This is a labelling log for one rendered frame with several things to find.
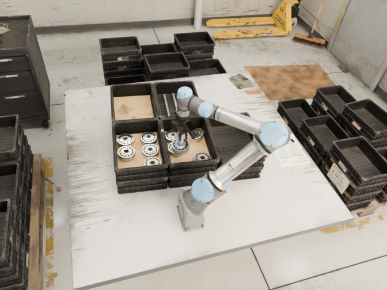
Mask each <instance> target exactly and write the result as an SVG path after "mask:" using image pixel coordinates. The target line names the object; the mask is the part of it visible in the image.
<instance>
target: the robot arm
mask: <svg viewBox="0 0 387 290"><path fill-rule="evenodd" d="M191 111H193V112H195V113H197V114H199V115H200V116H202V117H205V118H211V119H214V120H217V121H220V122H222V123H225V124H227V125H230V126H232V127H235V128H238V129H240V130H243V131H245V132H249V133H251V134H253V135H254V136H253V140H252V141H251V142H250V143H249V144H247V145H246V146H245V147H244V148H243V149H241V150H240V151H239V152H238V153H236V154H235V155H234V156H232V157H231V158H230V159H229V160H228V161H226V162H225V163H224V164H223V165H222V166H220V167H219V168H218V169H216V171H209V172H208V173H207V174H205V175H204V176H203V177H202V178H198V179H197V180H195V181H194V182H193V184H192V186H191V189H188V190H186V191H185V192H183V200H184V202H185V204H186V206H187V207H188V209H189V210H190V211H191V212H192V213H193V214H195V215H197V216H199V215H201V214H202V213H203V212H204V210H205V209H206V208H207V207H208V205H209V204H211V203H212V202H214V201H215V200H216V199H218V198H220V197H221V196H223V195H224V194H225V193H227V192H228V191H229V190H230V186H229V184H228V183H229V182H230V181H231V180H233V179H234V178H236V177H237V176H238V175H239V174H241V173H242V172H243V171H244V170H246V169H247V168H248V167H249V166H251V165H252V164H253V163H255V162H256V161H257V160H258V159H260V158H261V157H262V156H263V155H270V154H272V153H273V152H274V151H275V150H277V149H278V148H280V147H283V146H285V145H286V144H287V143H288V142H289V141H290V137H291V134H290V130H289V129H288V128H287V127H286V126H285V125H284V124H283V123H281V122H279V121H269V122H268V121H267V122H262V121H259V120H256V119H253V118H251V117H248V116H245V115H242V114H240V113H237V112H234V111H232V110H228V109H225V108H223V107H220V106H217V105H215V104H212V103H209V102H207V101H205V100H203V99H201V98H198V97H196V96H195V95H193V94H192V90H191V88H189V87H185V86H184V87H181V88H179V89H178V91H177V110H176V111H174V114H175V115H176V118H175V119H173V121H172V124H173V127H171V129H173V130H175V131H176V132H177V131H178V133H177V135H174V138H175V139H176V140H177V141H178V142H179V145H182V144H183V139H184V135H185V138H186V139H187V140H188V138H189V136H190V137H191V138H192V139H195V138H197V137H198V136H199V135H200V133H199V132H198V131H197V129H196V128H195V127H194V125H193V124H192V123H191V121H190V120H189V117H190V114H191ZM183 134H184V135H183Z"/></svg>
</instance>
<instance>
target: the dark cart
mask: <svg viewBox="0 0 387 290"><path fill-rule="evenodd" d="M0 22H2V23H6V24H7V25H8V29H10V31H8V32H5V33H3V34H1V36H0V38H2V41H1V42H0V116H7V115H18V116H19V121H20V123H28V122H34V121H44V122H43V123H44V124H45V127H49V125H48V120H50V82H49V79H48V75H47V71H46V68H45V64H44V60H43V57H42V54H41V50H40V46H39V42H38V40H37V36H36V32H35V28H34V26H33V21H32V17H31V15H21V16H0Z"/></svg>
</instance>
